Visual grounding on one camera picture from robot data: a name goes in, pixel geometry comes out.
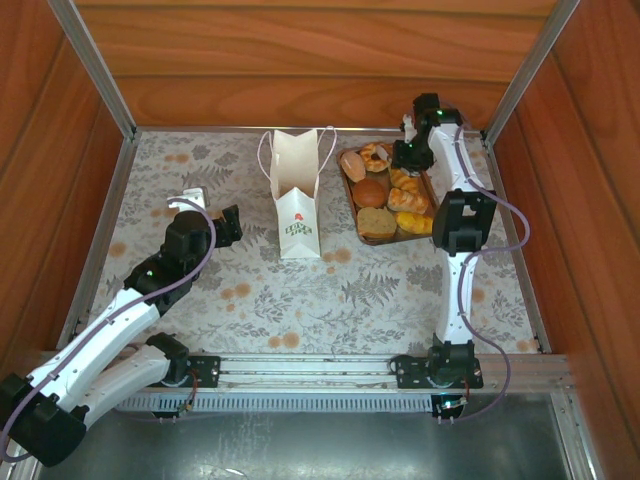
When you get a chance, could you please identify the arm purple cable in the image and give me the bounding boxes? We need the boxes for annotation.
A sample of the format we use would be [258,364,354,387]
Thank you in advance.
[0,197,218,461]
[437,99,531,424]

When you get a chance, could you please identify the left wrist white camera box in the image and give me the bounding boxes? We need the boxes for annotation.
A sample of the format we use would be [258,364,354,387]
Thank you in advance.
[180,186,210,210]

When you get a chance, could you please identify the long aluminium frame bar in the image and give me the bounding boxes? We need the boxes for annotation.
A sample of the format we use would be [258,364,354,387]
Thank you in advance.
[133,125,485,135]

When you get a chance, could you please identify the thin wire with connector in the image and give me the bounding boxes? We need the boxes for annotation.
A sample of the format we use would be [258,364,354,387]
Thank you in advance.
[433,377,472,425]
[175,368,200,417]

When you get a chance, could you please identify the brown rectangular tray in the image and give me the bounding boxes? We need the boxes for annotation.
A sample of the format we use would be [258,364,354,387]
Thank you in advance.
[335,142,441,246]

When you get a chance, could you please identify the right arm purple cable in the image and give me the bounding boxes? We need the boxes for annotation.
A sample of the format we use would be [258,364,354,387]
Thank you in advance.
[437,99,531,424]

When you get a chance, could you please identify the braided golden pastry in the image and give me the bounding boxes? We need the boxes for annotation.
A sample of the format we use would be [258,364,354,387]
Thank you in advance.
[387,187,431,214]

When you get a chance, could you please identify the yellow twisted bread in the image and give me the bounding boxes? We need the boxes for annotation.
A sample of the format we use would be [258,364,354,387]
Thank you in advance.
[394,210,435,235]

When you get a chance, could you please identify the round dark brown bun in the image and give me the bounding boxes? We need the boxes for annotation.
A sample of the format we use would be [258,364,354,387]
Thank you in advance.
[352,178,387,208]

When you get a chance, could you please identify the aluminium mounting rail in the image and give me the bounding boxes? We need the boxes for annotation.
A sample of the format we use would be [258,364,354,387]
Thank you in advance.
[29,349,571,397]

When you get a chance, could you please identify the floral fern tablecloth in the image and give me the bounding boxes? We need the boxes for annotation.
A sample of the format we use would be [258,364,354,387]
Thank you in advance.
[64,130,551,356]

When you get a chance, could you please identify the aluminium frame post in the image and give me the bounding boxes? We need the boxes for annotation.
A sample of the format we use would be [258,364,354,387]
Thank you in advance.
[479,0,581,144]
[47,0,139,141]

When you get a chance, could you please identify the white paper bag with handles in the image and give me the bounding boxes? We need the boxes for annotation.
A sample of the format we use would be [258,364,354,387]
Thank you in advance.
[257,124,338,260]

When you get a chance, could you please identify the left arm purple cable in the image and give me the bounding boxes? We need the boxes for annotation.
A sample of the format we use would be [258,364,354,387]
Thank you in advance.
[0,197,218,461]

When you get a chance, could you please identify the grey slotted cable duct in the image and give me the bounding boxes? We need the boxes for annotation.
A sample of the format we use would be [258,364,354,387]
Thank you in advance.
[114,391,436,414]

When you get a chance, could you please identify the brown wholegrain bread slice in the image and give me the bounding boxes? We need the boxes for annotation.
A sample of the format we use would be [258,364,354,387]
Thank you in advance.
[357,206,397,237]

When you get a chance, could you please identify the pale oval bread roll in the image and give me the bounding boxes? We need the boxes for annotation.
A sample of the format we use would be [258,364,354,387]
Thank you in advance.
[340,151,367,182]

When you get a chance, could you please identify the golden croissant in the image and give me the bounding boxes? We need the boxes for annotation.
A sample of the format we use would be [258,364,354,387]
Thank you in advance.
[389,168,421,194]

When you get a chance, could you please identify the ring pastry with chocolate centre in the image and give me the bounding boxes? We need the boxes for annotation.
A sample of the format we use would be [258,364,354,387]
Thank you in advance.
[359,142,394,174]

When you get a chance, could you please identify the grey metal sheet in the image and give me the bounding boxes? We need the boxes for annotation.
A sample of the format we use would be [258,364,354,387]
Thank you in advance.
[34,409,571,480]

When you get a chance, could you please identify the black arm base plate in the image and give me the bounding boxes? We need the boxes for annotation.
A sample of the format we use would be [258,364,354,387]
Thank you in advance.
[184,353,222,389]
[391,353,485,390]

